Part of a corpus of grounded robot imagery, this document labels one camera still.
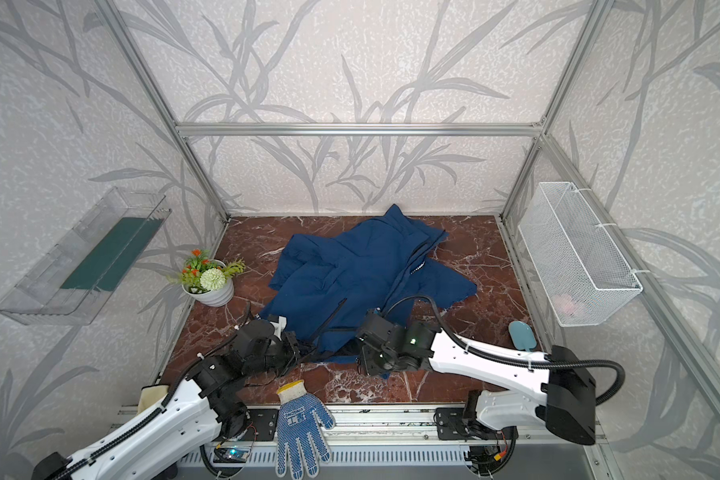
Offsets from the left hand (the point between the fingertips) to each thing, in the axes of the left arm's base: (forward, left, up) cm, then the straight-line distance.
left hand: (321, 340), depth 77 cm
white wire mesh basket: (+7, -57, +25) cm, 63 cm away
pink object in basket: (+6, -61, +11) cm, 62 cm away
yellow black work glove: (-12, +43, -6) cm, 45 cm away
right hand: (-4, -12, 0) cm, 12 cm away
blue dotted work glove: (-19, +5, -10) cm, 22 cm away
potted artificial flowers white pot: (+15, +33, +4) cm, 36 cm away
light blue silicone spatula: (+6, -58, -11) cm, 60 cm away
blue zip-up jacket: (+21, +3, -8) cm, 22 cm away
